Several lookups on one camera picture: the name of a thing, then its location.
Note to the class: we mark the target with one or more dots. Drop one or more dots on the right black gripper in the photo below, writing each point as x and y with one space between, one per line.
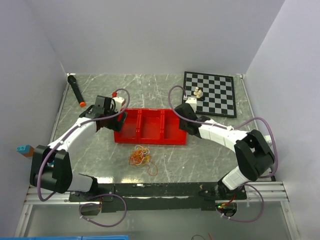
181 125

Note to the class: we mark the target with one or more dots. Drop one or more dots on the black grey chessboard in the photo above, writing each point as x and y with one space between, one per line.
218 90

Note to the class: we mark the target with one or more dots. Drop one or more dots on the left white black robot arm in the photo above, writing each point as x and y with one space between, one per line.
51 167

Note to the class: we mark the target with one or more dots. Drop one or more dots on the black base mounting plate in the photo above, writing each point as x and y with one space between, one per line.
160 196

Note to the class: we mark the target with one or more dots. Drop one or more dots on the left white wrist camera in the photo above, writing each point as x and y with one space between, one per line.
119 103

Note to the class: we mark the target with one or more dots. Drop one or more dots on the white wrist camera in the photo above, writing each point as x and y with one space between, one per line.
119 103
192 101

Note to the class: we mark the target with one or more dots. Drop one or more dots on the red three-compartment tray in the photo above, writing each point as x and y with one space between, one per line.
156 126

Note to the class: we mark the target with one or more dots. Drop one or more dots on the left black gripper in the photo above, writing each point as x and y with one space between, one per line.
117 125

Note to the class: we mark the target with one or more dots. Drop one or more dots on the blue brown toy block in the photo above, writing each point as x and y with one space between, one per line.
25 150

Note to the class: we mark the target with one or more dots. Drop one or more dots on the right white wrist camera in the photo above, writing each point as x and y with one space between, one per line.
192 101

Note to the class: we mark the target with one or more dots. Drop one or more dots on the blue plastic bin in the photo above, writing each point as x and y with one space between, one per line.
104 237

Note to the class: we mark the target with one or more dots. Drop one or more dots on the black microphone orange end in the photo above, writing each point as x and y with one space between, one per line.
73 83

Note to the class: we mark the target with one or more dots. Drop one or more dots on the cream chess piece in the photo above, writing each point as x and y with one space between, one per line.
199 94
196 92

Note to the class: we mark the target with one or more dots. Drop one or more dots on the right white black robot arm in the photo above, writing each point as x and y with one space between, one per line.
253 154

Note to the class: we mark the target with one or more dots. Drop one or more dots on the aluminium rail frame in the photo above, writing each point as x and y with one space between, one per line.
270 191

